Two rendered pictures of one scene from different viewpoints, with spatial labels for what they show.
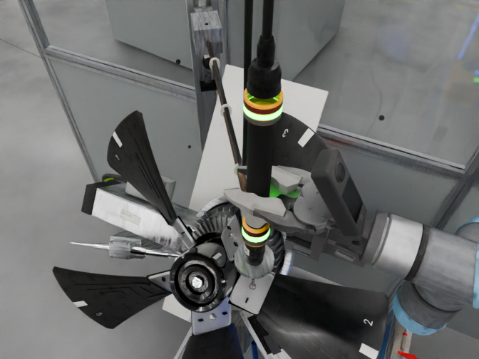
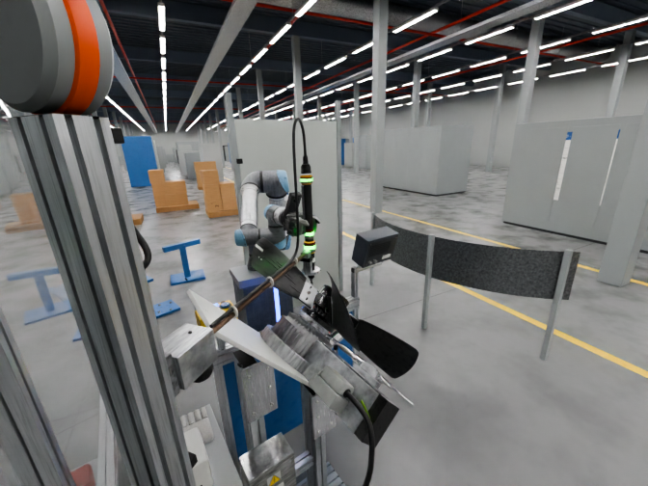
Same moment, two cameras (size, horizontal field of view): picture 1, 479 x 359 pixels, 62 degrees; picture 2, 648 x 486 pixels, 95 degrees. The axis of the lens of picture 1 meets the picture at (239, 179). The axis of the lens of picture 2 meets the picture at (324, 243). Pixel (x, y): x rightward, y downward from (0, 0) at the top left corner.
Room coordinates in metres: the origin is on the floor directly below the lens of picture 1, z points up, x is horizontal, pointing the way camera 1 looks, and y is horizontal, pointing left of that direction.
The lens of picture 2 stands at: (1.23, 0.56, 1.76)
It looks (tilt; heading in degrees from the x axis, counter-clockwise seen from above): 18 degrees down; 211
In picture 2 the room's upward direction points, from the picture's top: 2 degrees counter-clockwise
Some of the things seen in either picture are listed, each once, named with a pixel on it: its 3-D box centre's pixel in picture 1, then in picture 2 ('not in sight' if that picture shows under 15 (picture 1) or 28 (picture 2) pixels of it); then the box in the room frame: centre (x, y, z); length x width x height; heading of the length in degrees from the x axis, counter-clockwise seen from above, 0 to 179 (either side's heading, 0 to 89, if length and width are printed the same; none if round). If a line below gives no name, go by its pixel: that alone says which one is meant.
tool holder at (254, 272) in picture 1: (253, 241); (309, 260); (0.36, -0.02, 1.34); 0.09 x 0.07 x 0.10; 10
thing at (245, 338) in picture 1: (238, 330); not in sight; (0.37, 0.00, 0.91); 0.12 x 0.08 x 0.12; 155
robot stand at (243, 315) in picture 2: not in sight; (267, 338); (-0.06, -0.69, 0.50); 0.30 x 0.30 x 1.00; 59
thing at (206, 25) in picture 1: (206, 31); (182, 356); (0.97, 0.09, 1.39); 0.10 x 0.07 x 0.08; 10
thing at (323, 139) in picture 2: not in sight; (295, 212); (-1.27, -1.27, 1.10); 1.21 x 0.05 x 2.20; 155
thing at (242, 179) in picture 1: (225, 110); (268, 284); (0.65, 0.03, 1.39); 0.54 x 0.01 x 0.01; 10
